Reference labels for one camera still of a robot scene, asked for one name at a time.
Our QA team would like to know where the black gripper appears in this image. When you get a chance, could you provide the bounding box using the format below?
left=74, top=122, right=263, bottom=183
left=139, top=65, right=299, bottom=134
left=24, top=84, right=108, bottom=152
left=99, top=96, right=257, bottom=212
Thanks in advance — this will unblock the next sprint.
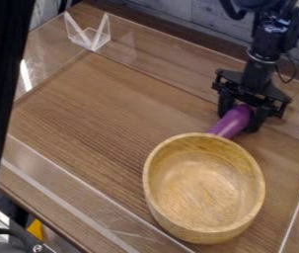
left=211, top=68, right=293, bottom=133

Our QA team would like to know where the purple toy eggplant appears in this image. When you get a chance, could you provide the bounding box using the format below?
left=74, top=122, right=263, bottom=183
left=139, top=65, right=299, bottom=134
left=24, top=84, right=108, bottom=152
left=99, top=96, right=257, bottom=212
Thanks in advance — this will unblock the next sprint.
left=209, top=104, right=253, bottom=138

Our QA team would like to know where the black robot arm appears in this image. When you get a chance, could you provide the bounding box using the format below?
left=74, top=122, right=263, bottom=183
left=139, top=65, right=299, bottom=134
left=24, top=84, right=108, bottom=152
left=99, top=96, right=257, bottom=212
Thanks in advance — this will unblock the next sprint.
left=210, top=0, right=299, bottom=138

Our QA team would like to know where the brown wooden bowl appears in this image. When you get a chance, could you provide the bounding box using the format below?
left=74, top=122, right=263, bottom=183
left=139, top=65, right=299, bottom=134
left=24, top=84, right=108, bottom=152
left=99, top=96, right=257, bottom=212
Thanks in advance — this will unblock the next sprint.
left=143, top=132, right=266, bottom=244

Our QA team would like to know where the yellow tag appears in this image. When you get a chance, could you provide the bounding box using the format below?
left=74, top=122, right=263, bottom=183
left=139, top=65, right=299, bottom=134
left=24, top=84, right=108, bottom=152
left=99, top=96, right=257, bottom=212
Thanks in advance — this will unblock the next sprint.
left=27, top=219, right=44, bottom=240

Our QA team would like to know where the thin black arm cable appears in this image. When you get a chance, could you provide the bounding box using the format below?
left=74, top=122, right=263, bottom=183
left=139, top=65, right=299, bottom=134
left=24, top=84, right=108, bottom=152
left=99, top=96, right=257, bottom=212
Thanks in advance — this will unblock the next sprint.
left=275, top=52, right=299, bottom=85

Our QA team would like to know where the clear acrylic corner bracket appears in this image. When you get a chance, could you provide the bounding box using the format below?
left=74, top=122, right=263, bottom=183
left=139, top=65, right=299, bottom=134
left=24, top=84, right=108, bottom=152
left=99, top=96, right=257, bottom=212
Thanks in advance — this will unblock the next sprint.
left=63, top=12, right=111, bottom=52

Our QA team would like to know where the clear acrylic front wall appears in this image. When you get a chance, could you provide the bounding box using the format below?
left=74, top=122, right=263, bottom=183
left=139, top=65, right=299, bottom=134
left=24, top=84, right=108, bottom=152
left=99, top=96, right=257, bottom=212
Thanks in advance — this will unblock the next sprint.
left=0, top=135, right=195, bottom=253

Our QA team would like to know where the black cable loop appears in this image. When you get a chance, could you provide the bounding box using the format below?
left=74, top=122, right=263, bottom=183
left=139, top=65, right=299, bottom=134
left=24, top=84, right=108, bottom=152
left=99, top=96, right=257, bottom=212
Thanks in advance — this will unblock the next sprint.
left=0, top=226, right=38, bottom=253

